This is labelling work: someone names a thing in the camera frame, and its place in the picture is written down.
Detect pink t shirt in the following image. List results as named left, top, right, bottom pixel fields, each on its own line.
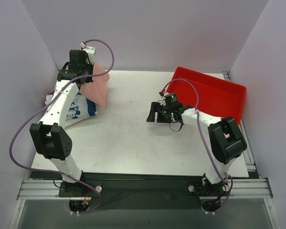
left=79, top=73, right=110, bottom=108

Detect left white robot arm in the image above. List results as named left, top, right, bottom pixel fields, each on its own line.
left=30, top=47, right=95, bottom=197

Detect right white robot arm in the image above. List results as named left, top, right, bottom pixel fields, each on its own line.
left=146, top=93, right=247, bottom=195

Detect folded blue printed t shirt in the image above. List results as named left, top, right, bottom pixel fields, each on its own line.
left=66, top=92, right=97, bottom=119

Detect folded white t shirt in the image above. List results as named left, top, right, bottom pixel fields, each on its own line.
left=44, top=92, right=97, bottom=129

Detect red plastic bin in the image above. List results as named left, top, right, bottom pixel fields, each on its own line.
left=166, top=67, right=246, bottom=124

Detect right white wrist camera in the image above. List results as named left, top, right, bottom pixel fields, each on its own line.
left=159, top=91, right=174, bottom=102

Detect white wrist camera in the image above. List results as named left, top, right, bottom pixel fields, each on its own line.
left=80, top=42, right=95, bottom=64
left=159, top=91, right=174, bottom=102

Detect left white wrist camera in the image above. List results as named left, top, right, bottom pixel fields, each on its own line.
left=80, top=42, right=95, bottom=64

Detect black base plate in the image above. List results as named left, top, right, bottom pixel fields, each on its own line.
left=58, top=173, right=232, bottom=213

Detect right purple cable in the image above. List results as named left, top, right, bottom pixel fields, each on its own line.
left=159, top=78, right=234, bottom=212

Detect right aluminium frame rail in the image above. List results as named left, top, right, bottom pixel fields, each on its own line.
left=222, top=71, right=273, bottom=198

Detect aluminium frame rail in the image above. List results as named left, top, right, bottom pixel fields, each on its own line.
left=17, top=180, right=61, bottom=200
left=222, top=71, right=273, bottom=198

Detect front aluminium frame rail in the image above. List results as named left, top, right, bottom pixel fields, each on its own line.
left=17, top=180, right=61, bottom=200

